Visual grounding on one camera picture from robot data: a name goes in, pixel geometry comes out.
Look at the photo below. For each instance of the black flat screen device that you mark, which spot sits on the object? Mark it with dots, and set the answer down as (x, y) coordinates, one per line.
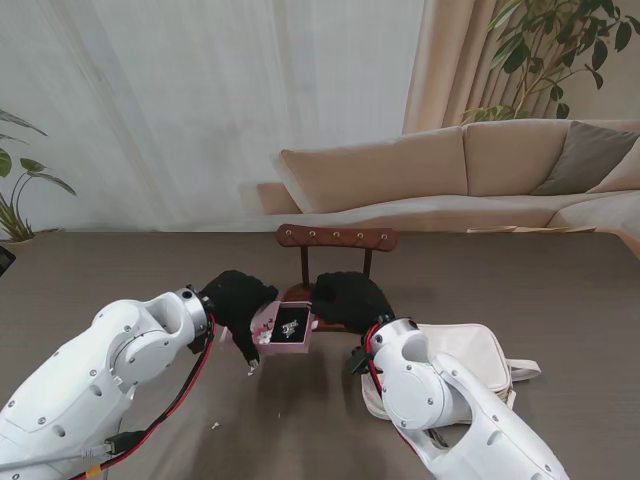
(5, 260)

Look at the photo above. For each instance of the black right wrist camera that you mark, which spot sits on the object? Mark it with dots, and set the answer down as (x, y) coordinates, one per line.
(357, 361)

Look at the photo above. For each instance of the pink floral jewelry box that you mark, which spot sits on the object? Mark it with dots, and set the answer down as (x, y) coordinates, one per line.
(285, 349)

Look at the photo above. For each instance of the beige sofa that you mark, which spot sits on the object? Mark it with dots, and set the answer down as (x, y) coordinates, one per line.
(400, 170)

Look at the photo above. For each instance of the cream handbag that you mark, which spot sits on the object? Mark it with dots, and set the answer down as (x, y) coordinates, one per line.
(475, 350)

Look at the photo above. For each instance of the grey cushion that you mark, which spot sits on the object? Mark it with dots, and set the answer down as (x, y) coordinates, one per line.
(585, 160)

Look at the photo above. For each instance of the dark wooden jewelry stand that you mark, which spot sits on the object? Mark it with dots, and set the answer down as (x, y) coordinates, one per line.
(340, 236)

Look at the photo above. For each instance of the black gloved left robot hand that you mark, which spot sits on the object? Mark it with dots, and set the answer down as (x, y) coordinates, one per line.
(235, 300)

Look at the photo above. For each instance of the dark green leafy plant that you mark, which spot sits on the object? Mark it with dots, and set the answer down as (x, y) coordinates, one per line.
(515, 55)

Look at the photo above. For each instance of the white sheer curtain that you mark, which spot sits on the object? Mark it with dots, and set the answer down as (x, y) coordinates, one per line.
(200, 100)

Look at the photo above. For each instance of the beige curtain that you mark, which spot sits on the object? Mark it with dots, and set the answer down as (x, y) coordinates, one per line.
(450, 75)

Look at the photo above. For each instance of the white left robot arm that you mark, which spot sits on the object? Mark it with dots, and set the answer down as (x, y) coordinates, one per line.
(100, 360)

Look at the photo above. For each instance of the large leaf green plant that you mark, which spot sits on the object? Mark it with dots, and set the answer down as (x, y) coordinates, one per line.
(35, 166)

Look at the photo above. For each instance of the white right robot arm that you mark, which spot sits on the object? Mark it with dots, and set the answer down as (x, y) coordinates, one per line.
(425, 390)

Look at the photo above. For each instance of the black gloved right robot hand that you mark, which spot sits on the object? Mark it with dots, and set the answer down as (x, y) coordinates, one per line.
(350, 300)

